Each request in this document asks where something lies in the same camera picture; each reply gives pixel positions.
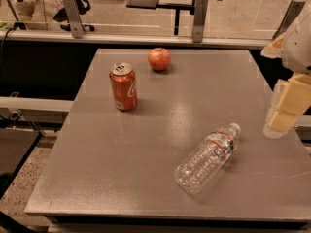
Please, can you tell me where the black cable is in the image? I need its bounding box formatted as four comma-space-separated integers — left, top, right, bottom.
0, 26, 17, 76

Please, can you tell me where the middle metal glass bracket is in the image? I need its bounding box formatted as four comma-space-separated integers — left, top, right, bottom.
191, 0, 208, 43

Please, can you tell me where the right metal glass bracket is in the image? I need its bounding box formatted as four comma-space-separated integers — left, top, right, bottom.
272, 0, 305, 39

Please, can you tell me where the red apple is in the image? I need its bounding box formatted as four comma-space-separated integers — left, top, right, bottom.
148, 48, 171, 71

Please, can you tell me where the clear plastic water bottle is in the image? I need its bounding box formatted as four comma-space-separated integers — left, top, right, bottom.
174, 123, 241, 195

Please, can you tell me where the metal glass bracket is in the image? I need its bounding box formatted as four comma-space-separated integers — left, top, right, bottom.
63, 0, 85, 38
272, 0, 305, 39
191, 0, 208, 43

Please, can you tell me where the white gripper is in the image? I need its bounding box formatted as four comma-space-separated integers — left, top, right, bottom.
260, 3, 311, 138

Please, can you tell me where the left metal glass bracket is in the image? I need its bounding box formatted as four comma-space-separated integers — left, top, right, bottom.
63, 0, 85, 38

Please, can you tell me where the metal railing bar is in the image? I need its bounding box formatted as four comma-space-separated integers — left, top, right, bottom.
0, 96, 73, 112

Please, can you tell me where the person in beige clothing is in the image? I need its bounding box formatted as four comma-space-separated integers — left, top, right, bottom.
14, 0, 90, 31

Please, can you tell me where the red coke can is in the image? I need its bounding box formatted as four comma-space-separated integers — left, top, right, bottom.
109, 63, 138, 111

